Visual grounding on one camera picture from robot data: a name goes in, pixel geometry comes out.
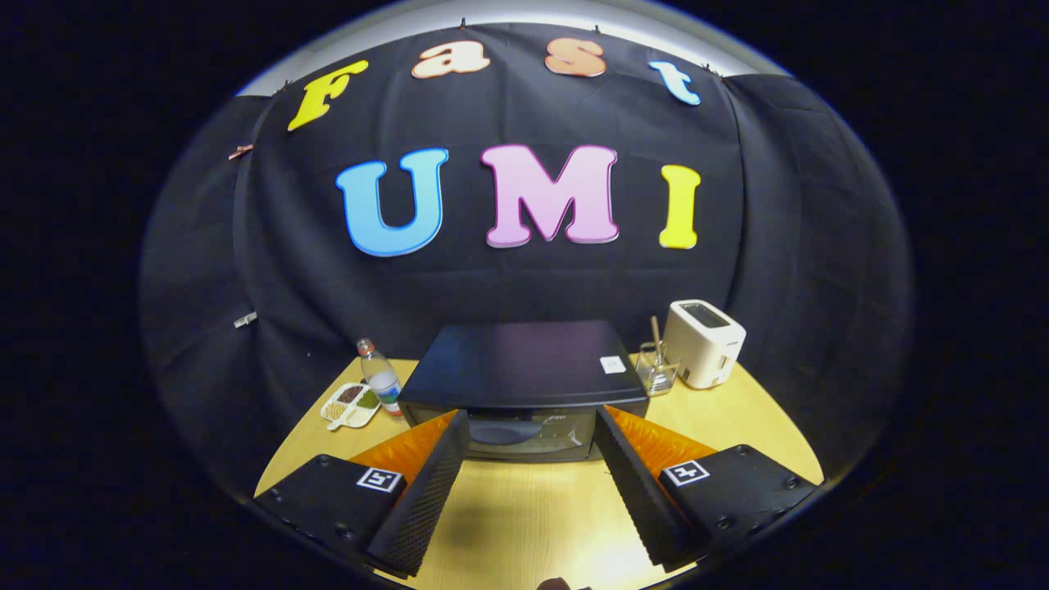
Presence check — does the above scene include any clear glass stick holder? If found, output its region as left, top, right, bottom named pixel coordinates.
left=635, top=342, right=681, bottom=397

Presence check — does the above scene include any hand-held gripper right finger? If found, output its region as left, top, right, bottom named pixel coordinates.
left=593, top=405, right=820, bottom=573

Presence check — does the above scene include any black toaster oven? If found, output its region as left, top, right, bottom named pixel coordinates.
left=397, top=320, right=650, bottom=464

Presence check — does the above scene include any clear plastic water bottle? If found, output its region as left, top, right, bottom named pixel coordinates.
left=356, top=338, right=404, bottom=417

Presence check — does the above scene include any black backdrop cloth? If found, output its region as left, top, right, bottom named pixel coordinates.
left=138, top=20, right=915, bottom=501

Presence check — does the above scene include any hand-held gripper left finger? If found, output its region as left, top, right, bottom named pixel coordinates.
left=256, top=408, right=471, bottom=579

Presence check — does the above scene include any white divided snack tray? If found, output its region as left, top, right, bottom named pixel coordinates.
left=320, top=382, right=382, bottom=431

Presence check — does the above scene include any white bread toaster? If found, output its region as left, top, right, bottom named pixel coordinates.
left=662, top=299, right=747, bottom=390

